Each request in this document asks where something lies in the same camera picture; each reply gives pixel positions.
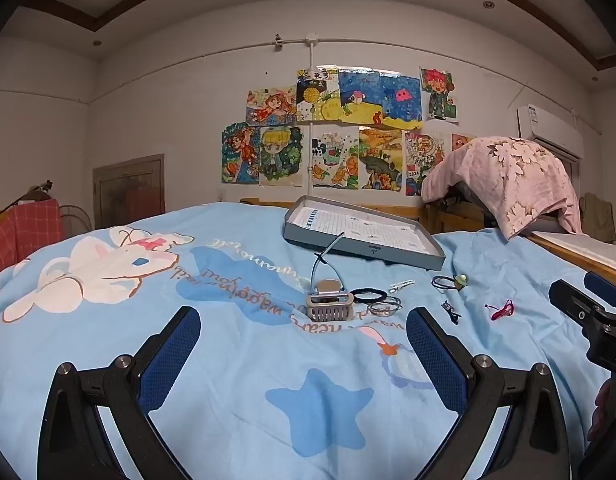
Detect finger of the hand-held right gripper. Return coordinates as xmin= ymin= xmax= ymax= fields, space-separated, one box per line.
xmin=583 ymin=271 xmax=616 ymax=317
xmin=548 ymin=280 xmax=614 ymax=343

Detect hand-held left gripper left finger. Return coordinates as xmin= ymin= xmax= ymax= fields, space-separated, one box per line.
xmin=38 ymin=306 xmax=202 ymax=480

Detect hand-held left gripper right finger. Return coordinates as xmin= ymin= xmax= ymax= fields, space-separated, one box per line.
xmin=407 ymin=307 xmax=572 ymax=480

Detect red string bracelet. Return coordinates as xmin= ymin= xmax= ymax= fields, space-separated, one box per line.
xmin=485 ymin=299 xmax=515 ymax=321

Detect thin black hair ties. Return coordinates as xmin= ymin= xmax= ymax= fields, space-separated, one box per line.
xmin=364 ymin=297 xmax=405 ymax=319

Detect thick black hair tie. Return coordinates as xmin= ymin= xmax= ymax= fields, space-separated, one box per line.
xmin=348 ymin=287 xmax=389 ymax=304

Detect beige hair claw clip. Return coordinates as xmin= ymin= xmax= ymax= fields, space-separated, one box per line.
xmin=306 ymin=282 xmax=353 ymax=324

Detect grey shallow box tray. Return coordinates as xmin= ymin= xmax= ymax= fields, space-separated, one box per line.
xmin=282 ymin=195 xmax=446 ymax=272

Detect blue-grey headband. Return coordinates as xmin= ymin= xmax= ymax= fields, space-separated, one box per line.
xmin=312 ymin=232 xmax=347 ymax=292

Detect person's right hand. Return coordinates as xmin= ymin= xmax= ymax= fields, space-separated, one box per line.
xmin=587 ymin=379 xmax=616 ymax=442

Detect light blue printed blanket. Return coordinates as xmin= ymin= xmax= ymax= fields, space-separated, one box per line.
xmin=0 ymin=201 xmax=614 ymax=480

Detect olive green jacket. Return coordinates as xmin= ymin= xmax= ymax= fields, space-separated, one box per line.
xmin=580 ymin=192 xmax=616 ymax=244

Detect pink floral cloth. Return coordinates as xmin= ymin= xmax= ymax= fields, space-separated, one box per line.
xmin=421 ymin=136 xmax=584 ymax=242

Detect wooden cabinet door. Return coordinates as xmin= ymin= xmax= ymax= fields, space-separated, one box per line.
xmin=92 ymin=154 xmax=166 ymax=231

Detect white air conditioner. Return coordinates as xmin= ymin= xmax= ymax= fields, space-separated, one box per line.
xmin=517 ymin=104 xmax=586 ymax=159

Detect red checked cloth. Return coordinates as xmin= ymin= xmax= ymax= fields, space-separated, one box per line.
xmin=0 ymin=198 xmax=65 ymax=279

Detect desk lamp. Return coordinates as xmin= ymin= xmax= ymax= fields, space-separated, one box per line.
xmin=0 ymin=178 xmax=55 ymax=227

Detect brown hair tie egg charm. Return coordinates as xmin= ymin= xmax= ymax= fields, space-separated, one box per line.
xmin=431 ymin=273 xmax=470 ymax=293

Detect white wall pipe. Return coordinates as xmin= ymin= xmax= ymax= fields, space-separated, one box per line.
xmin=274 ymin=32 xmax=320 ymax=202

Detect group of colourful wall drawings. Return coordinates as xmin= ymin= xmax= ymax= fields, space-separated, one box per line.
xmin=220 ymin=64 xmax=477 ymax=197

